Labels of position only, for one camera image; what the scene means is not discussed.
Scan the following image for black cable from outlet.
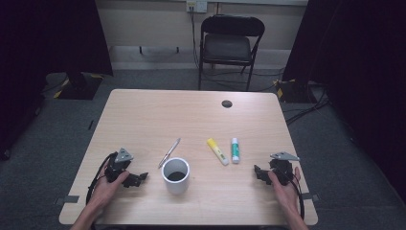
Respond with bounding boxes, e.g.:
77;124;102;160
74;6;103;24
190;6;201;70

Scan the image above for black floor cables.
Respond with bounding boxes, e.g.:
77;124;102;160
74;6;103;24
200;66;331;127

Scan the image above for silver pen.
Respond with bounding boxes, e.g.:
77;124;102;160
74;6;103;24
157;137;182;170

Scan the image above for grey tape strip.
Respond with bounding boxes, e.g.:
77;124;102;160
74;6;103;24
300;192;321;203
55;195;80;206

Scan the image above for black stand base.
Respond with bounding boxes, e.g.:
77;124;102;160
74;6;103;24
273;78;318;104
53;72;105;101

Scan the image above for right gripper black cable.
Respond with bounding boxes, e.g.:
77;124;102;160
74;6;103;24
286;176;306;221

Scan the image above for person's left hand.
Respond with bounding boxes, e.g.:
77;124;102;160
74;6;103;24
90;167;130;209

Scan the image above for white cup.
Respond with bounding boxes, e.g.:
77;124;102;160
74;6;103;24
161;156;192;196

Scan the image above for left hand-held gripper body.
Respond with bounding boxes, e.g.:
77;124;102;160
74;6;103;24
104;147;134;184

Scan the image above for white wall outlet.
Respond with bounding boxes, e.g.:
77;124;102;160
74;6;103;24
186;0;209;14

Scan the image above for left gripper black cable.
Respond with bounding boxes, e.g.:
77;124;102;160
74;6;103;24
85;151;118;206

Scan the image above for person's right hand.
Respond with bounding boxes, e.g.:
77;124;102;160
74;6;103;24
267;166;303;214

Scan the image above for yellow highlighter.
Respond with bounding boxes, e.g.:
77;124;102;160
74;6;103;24
206;137;230;167

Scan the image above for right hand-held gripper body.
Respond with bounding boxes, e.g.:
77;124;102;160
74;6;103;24
268;151;301;187

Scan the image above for dark curtain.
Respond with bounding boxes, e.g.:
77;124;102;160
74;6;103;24
282;0;406;202
0;0;114;161

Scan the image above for green and white glue stick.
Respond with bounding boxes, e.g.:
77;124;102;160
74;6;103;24
230;137;240;165

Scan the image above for black folding chair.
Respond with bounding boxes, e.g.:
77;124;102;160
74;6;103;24
197;13;266;92

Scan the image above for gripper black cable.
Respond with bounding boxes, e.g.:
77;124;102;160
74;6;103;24
286;176;306;221
85;151;118;206

